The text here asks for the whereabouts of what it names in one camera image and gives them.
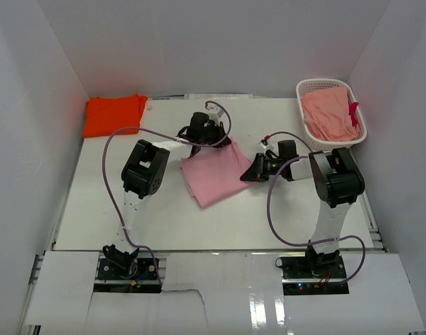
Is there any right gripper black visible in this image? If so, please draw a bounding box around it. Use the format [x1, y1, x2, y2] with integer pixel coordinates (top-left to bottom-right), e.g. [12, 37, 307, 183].
[240, 154, 284, 183]

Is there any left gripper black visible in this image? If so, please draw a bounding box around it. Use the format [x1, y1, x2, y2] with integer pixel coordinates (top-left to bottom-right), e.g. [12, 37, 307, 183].
[198, 121, 230, 149]

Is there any pink t shirt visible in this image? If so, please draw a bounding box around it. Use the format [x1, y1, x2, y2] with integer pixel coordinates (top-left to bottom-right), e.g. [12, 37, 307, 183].
[180, 140, 253, 209]

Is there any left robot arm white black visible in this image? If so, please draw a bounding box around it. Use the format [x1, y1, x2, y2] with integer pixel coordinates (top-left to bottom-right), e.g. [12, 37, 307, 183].
[101, 100, 232, 280]

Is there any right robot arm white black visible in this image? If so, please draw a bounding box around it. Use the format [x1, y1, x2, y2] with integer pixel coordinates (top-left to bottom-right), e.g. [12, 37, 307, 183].
[240, 138, 366, 278]

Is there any printed paper label strip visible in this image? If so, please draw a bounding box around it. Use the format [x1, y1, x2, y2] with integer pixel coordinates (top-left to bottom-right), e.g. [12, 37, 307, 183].
[184, 93, 253, 100]

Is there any peach t shirt in basket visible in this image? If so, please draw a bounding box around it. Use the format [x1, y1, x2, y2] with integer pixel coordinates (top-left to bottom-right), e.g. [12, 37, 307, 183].
[301, 87, 358, 142]

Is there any white plastic basket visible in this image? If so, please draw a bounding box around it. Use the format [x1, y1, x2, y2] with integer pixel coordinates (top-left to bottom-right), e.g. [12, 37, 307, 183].
[295, 78, 367, 151]

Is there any magenta cloth in basket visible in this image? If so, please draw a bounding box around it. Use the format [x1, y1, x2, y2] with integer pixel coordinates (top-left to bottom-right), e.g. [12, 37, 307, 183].
[348, 102, 359, 128]

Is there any folded orange t shirt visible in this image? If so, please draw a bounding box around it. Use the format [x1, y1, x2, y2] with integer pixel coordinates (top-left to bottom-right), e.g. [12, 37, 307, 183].
[82, 94, 148, 138]

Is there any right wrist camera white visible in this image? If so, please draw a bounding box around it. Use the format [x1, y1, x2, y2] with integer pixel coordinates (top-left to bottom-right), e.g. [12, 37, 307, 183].
[260, 135, 278, 159]

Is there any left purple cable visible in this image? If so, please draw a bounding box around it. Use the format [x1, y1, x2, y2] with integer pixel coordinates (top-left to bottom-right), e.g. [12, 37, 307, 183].
[101, 100, 233, 285]

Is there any purple cable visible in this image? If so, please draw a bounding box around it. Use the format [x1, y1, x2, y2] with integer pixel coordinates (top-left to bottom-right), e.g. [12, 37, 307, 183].
[260, 131, 367, 288]
[101, 100, 233, 285]

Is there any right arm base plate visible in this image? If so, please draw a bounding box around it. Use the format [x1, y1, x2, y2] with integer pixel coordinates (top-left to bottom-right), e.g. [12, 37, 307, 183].
[275, 257, 349, 296]

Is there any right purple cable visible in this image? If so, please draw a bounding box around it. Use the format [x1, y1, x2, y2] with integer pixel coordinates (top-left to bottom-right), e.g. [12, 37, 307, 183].
[260, 131, 367, 288]

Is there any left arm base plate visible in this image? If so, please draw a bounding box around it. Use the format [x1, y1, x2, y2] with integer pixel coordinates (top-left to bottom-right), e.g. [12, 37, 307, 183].
[94, 258, 161, 294]

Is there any aluminium frame rail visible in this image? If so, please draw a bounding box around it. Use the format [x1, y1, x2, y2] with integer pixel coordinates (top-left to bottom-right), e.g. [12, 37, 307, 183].
[19, 253, 48, 332]

